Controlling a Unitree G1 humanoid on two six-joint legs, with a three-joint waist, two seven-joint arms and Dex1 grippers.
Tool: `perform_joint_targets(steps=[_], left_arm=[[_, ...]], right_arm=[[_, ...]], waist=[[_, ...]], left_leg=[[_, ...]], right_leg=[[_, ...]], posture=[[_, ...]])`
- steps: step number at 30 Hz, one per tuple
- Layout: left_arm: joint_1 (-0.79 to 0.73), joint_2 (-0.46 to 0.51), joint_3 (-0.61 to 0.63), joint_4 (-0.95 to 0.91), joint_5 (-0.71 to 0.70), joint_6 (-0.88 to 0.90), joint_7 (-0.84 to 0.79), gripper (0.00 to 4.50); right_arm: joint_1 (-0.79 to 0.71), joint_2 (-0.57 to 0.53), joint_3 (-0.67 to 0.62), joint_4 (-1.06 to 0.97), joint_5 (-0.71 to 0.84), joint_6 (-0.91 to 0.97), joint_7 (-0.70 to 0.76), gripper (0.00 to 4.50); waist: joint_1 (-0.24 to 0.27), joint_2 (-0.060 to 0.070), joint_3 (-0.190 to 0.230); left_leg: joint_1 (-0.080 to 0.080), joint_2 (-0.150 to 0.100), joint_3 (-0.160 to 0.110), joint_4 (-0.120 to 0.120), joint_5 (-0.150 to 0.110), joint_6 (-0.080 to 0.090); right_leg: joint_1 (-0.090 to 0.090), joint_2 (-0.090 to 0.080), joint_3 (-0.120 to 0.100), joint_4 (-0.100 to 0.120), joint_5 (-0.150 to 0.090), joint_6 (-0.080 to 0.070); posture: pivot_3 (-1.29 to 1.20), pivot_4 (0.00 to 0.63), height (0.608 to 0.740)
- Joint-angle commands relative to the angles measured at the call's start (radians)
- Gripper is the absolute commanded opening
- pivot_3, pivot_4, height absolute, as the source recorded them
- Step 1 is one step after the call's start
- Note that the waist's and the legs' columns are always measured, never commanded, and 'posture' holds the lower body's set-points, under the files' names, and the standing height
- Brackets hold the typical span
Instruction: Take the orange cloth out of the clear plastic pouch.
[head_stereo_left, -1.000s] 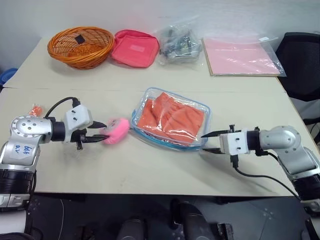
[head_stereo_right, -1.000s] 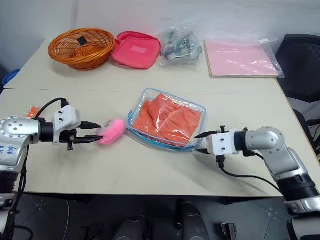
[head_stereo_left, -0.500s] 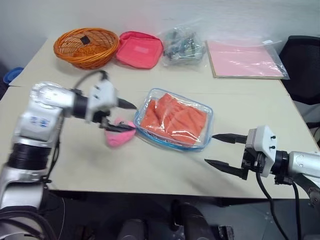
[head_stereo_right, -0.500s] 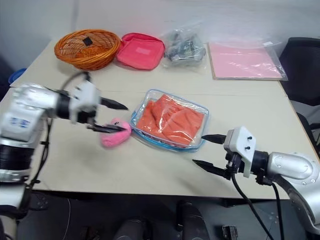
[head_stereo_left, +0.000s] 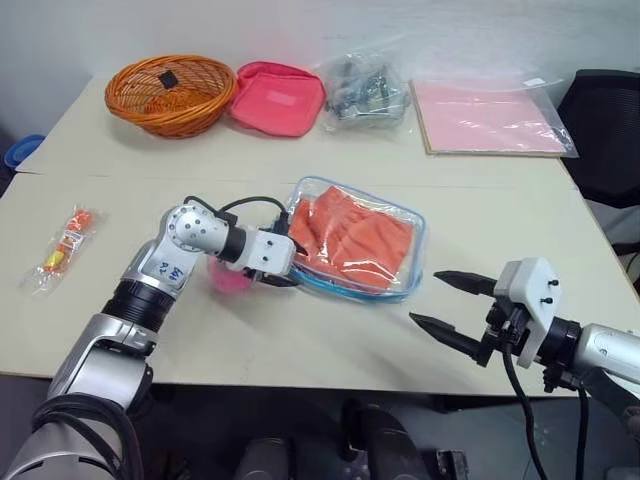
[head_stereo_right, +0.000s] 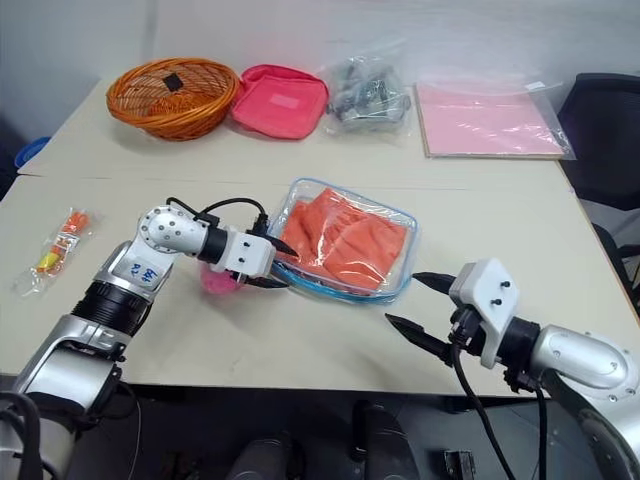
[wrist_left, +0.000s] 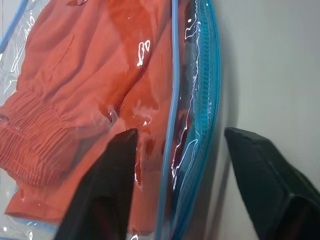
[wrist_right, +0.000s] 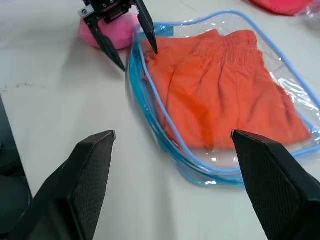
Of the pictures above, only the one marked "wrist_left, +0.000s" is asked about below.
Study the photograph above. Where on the clear plastic pouch blue zipper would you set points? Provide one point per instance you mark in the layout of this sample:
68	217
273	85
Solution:
197	100

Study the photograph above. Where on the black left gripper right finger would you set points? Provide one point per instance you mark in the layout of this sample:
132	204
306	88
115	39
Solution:
275	185

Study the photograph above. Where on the orange cloth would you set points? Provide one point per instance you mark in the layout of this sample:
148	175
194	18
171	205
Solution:
82	87

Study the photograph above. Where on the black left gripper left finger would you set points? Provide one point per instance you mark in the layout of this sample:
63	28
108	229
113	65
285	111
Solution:
105	190

